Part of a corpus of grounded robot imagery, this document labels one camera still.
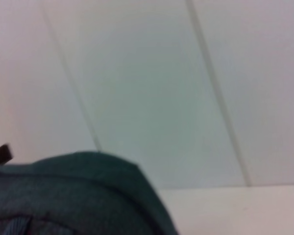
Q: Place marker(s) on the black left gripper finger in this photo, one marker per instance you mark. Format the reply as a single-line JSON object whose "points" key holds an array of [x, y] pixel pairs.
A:
{"points": [[1, 155]]}

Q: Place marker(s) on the dark teal zip bag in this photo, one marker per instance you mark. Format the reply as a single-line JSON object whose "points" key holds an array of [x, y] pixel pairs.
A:
{"points": [[76, 195]]}

